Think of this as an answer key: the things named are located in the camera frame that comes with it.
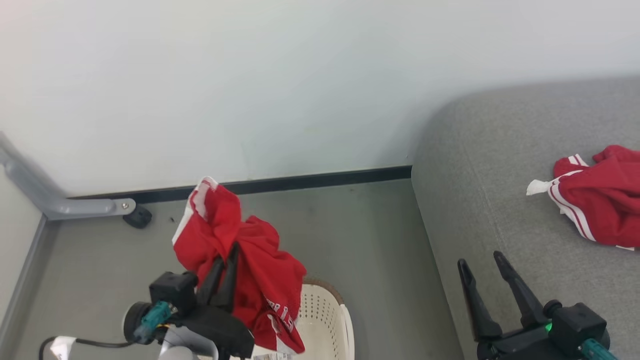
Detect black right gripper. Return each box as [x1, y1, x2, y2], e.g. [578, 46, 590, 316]
[457, 250, 592, 360]

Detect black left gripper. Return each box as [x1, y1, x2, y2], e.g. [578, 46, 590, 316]
[176, 242, 256, 360]

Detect red shirt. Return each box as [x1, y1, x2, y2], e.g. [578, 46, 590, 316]
[171, 176, 308, 355]

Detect red garment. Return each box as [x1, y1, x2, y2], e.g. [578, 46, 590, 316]
[526, 144, 640, 251]

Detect grey fabric sofa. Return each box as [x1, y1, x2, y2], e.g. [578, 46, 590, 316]
[411, 75, 640, 360]

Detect black round foot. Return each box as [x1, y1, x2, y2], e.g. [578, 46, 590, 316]
[123, 204, 153, 230]

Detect white perforated laundry basket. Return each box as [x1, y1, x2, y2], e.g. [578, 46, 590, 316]
[250, 279, 356, 360]

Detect white paper tag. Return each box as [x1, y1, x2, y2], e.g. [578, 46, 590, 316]
[49, 335, 77, 360]

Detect grey baseboard strip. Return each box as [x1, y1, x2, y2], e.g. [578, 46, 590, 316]
[0, 215, 62, 348]

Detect thin black cable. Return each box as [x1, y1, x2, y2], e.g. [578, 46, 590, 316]
[38, 336, 132, 360]

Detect grey metal frame leg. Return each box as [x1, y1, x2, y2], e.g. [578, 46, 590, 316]
[0, 131, 137, 222]

